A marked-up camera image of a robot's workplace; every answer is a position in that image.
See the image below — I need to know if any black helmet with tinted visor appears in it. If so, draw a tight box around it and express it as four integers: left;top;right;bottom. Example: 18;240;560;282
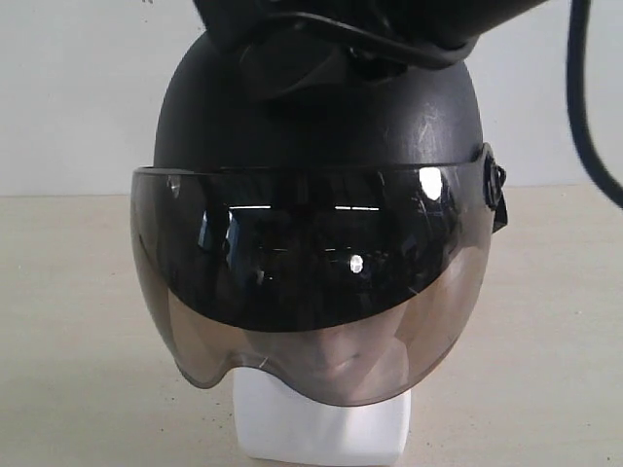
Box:
130;35;505;407

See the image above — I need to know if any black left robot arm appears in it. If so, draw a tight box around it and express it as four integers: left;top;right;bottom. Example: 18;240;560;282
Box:
195;1;537;102

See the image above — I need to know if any white mannequin head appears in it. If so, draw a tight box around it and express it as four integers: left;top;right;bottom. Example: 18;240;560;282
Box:
233;277;416;466

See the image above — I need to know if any black cable at right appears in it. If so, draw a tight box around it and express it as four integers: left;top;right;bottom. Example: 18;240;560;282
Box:
564;0;623;211

